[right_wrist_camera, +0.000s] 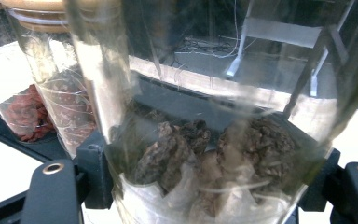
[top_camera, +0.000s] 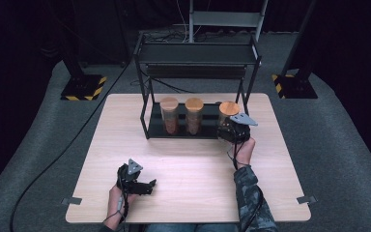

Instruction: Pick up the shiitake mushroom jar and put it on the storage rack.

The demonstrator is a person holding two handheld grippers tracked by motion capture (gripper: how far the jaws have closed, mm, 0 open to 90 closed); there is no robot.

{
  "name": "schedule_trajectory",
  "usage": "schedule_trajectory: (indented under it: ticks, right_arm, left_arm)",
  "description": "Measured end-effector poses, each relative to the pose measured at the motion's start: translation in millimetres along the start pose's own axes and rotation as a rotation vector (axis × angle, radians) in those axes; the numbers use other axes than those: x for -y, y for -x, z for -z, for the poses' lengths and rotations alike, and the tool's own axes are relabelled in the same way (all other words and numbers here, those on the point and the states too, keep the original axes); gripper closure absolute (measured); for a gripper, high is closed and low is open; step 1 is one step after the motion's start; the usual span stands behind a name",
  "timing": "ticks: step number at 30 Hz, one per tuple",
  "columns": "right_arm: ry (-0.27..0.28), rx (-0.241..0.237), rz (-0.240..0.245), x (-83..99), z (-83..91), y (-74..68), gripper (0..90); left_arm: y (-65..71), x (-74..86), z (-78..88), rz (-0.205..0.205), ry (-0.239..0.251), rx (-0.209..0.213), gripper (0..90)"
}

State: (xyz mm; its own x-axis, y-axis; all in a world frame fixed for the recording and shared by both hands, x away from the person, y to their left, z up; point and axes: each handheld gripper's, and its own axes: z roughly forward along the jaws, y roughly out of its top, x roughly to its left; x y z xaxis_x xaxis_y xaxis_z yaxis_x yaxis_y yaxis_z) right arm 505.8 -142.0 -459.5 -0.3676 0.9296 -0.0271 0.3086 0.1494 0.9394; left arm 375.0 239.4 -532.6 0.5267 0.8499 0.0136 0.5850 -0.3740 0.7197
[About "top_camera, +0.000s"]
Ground black stand with striped base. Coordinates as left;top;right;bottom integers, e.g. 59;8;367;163
57;32;108;102
271;0;319;100

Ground grey table edge clip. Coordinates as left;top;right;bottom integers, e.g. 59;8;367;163
61;196;83;206
297;194;318;205

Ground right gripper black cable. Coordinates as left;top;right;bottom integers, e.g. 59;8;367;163
226;141;241;171

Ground jar of red dried berries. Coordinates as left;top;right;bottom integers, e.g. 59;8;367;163
158;97;180;136

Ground long black floor cable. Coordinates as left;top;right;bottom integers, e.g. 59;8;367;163
9;54;136;232

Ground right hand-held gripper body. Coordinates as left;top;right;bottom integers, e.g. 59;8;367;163
216;112;259;144

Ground black metal shelf rack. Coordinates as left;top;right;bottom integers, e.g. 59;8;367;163
133;33;263;141

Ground person's left hand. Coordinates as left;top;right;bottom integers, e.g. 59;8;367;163
104;185;137;222

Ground bundle of floor cables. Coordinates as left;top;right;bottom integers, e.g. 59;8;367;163
148;27;191;44

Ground jar of pale dried slices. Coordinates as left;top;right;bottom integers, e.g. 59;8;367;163
217;101;242;129

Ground short black floor cable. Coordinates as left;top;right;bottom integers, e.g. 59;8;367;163
129;69;196;95

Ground person's right hand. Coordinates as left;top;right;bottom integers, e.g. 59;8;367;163
234;137;256;169

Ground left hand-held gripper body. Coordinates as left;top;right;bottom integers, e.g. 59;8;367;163
116;158;144;195

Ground jar of brown dried fruit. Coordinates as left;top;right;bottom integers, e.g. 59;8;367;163
185;97;205;136

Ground grey metal frame stand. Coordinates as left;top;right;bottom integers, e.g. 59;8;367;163
187;0;270;43

